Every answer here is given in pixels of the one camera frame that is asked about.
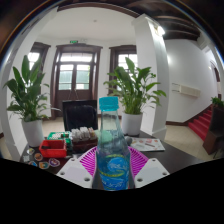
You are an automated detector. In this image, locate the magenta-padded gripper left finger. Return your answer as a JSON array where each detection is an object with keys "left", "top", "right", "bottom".
[{"left": 56, "top": 146, "right": 99, "bottom": 190}]

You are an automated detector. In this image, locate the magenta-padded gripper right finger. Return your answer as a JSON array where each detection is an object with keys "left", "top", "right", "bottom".
[{"left": 128, "top": 146, "right": 170, "bottom": 190}]

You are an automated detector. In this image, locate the clear blue-capped drink bottle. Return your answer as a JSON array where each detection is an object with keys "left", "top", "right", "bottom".
[{"left": 95, "top": 96, "right": 132, "bottom": 192}]

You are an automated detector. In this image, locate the white printed pamphlet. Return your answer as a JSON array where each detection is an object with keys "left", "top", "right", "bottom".
[{"left": 130, "top": 137, "right": 166, "bottom": 153}]

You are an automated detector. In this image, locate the red plastic box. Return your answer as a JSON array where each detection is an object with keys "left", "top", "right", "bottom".
[{"left": 38, "top": 139, "right": 68, "bottom": 159}]

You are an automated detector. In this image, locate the brown tray with white cups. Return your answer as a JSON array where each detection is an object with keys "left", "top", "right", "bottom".
[{"left": 70, "top": 126, "right": 99, "bottom": 150}]

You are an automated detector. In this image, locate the green patterned box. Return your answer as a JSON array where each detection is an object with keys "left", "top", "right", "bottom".
[{"left": 46, "top": 130, "right": 73, "bottom": 144}]

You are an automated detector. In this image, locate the large plant in white pot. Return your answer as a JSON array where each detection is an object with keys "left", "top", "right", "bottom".
[
  {"left": 3, "top": 54, "right": 52, "bottom": 148},
  {"left": 103, "top": 57, "right": 167, "bottom": 136}
]

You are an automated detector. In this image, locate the black office chair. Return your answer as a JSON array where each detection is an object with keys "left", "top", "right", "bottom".
[{"left": 62, "top": 99, "right": 99, "bottom": 132}]

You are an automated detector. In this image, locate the red carpeted staircase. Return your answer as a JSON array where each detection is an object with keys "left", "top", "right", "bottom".
[{"left": 187, "top": 105, "right": 214, "bottom": 141}]

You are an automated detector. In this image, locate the dark wooden double door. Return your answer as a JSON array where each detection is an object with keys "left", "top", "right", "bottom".
[{"left": 50, "top": 43, "right": 103, "bottom": 118}]

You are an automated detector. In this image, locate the dark framed window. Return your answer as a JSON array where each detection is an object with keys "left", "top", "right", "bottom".
[
  {"left": 108, "top": 44, "right": 138, "bottom": 96},
  {"left": 28, "top": 41, "right": 52, "bottom": 73}
]

